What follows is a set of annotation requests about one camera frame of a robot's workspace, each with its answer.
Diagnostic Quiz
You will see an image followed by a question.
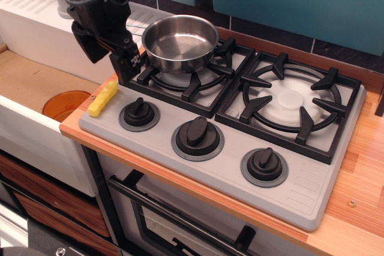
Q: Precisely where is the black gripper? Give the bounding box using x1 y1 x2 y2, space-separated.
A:
67 0 141 85

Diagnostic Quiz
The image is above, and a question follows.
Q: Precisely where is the yellow toy fry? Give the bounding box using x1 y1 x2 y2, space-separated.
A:
88 81 118 117

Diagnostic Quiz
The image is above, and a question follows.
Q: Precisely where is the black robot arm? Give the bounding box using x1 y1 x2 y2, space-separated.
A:
65 0 140 86

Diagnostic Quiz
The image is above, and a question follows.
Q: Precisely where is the black left stove knob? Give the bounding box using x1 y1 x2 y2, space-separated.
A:
119 97 160 132

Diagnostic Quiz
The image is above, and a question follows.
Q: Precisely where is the black stove knob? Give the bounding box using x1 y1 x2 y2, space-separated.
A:
171 116 225 162
119 97 160 132
241 147 289 188

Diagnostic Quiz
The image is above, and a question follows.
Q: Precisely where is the black middle stove knob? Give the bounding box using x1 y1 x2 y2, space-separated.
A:
171 116 225 162

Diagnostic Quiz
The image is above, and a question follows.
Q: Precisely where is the grey toy stove top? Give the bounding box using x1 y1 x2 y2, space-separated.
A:
77 52 367 233

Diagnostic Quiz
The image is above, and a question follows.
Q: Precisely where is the black right stove knob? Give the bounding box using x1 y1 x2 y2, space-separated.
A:
241 147 289 188

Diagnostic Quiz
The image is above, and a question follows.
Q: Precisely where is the grey toy faucet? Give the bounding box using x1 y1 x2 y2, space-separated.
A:
57 0 72 19

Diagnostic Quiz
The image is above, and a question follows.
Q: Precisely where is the white toy sink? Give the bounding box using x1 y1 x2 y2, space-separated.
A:
1 0 113 197

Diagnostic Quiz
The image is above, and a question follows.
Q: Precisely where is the orange translucent plate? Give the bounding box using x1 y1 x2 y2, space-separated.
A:
42 90 91 122

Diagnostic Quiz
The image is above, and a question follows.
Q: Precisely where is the black left burner grate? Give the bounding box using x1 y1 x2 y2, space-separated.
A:
122 37 256 118

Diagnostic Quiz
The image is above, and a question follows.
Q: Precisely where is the black burner grate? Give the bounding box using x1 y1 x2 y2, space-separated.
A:
215 52 366 164
122 37 256 118

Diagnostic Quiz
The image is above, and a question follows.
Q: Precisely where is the upper wooden drawer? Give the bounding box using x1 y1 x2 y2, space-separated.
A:
1 155 105 227

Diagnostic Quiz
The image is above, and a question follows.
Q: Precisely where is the wooden drawer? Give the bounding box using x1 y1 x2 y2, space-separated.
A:
14 192 119 255
1 155 105 227

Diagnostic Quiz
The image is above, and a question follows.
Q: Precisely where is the lower wooden drawer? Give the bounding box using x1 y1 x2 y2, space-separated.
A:
14 192 119 255

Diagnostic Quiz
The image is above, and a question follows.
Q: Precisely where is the black right burner grate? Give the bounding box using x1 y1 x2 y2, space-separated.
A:
215 52 366 164

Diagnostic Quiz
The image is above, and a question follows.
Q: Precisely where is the steel pan with wire handle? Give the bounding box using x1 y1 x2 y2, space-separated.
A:
127 14 219 74

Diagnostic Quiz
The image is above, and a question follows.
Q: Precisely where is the oven door with black handle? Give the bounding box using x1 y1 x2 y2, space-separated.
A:
107 169 271 256

